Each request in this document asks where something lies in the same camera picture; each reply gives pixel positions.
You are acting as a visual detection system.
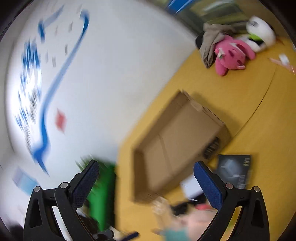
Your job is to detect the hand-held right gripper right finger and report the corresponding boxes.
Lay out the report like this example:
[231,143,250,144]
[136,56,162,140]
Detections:
[193,161,271,241]

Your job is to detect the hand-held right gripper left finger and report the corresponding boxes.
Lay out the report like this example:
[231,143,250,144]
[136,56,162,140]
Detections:
[23,160,101,241]

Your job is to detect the white plastic device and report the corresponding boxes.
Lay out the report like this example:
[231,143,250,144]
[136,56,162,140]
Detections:
[180,174,208,204]

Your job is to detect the black box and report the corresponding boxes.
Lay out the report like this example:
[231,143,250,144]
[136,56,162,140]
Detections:
[215,154,252,190]

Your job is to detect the brown cardboard box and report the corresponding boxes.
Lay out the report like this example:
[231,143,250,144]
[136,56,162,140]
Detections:
[131,89,232,204]

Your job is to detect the clear phone case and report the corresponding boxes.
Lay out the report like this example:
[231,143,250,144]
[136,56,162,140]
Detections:
[151,198,171,218]

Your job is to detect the teal and pink plush toy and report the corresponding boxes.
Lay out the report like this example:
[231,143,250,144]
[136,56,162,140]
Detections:
[153,209,222,241]

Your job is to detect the green plastic object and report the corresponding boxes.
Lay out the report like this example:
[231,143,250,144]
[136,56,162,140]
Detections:
[88,160,116,230]

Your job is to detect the light blue paper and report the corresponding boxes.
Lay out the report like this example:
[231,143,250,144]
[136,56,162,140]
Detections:
[11,168,37,194]

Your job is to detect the beige cloth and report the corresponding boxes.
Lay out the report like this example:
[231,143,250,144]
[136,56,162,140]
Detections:
[199,23,236,69]

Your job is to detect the white and green plush toy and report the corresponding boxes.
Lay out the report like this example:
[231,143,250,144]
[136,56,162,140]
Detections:
[240,16,277,52]

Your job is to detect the blue window banner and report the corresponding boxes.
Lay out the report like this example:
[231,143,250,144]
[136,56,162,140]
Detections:
[168,0,197,14]

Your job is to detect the red wall sticker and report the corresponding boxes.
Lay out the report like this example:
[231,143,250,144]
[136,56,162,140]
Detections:
[55,109,67,132]

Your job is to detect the blue wall graphic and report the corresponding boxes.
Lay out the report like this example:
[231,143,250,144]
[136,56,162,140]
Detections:
[11,5,90,176]

